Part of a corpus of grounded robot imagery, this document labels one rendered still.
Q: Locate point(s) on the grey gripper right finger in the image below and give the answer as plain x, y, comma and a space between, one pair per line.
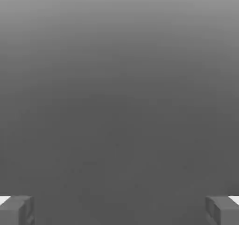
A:
224, 210

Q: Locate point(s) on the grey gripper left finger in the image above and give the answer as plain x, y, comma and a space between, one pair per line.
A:
15, 210

